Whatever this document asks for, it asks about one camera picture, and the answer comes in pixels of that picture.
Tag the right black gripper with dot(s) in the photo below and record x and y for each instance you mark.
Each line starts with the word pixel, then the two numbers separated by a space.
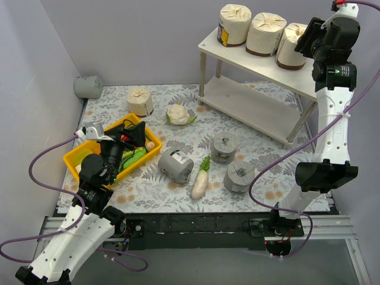
pixel 306 38

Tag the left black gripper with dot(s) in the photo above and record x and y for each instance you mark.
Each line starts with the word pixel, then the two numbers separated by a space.
pixel 119 136

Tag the cream roll with cartoon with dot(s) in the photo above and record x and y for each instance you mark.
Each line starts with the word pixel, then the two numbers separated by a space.
pixel 287 57

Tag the cream roll with label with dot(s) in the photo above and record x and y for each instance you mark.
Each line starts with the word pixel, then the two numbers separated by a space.
pixel 265 33

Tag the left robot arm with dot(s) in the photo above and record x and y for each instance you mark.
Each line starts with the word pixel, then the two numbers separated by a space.
pixel 90 220

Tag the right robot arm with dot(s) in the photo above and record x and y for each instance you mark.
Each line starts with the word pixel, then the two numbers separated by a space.
pixel 330 167

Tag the white two-tier shelf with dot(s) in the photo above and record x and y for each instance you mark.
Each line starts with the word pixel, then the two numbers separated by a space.
pixel 263 113

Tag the green vegetable in tray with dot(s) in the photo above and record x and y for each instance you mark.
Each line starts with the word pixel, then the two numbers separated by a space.
pixel 132 158

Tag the white cauliflower with leaves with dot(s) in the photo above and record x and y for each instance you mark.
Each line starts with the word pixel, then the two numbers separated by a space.
pixel 178 115

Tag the grey roll lying down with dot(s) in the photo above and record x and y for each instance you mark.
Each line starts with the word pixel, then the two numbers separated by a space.
pixel 176 165

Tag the yellow plastic tray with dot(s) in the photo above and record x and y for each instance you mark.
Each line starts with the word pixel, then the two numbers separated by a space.
pixel 71 161

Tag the white daikon radish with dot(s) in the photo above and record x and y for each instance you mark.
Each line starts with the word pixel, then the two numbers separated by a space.
pixel 201 181

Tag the grey roll with logo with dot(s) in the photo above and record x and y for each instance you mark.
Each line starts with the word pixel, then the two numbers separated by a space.
pixel 223 147

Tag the grey roll front right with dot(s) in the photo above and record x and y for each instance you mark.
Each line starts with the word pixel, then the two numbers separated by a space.
pixel 239 176

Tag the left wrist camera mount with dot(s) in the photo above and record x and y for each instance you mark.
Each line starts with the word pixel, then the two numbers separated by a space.
pixel 92 131

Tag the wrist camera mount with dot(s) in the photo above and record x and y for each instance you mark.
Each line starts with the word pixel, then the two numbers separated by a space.
pixel 344 9
pixel 92 131

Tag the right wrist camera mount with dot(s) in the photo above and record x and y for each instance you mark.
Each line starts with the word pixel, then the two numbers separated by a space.
pixel 344 9

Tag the grey roll by wall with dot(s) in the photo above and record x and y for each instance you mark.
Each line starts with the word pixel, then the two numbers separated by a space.
pixel 90 87

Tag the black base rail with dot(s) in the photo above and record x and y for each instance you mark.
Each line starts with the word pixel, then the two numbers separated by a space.
pixel 211 231

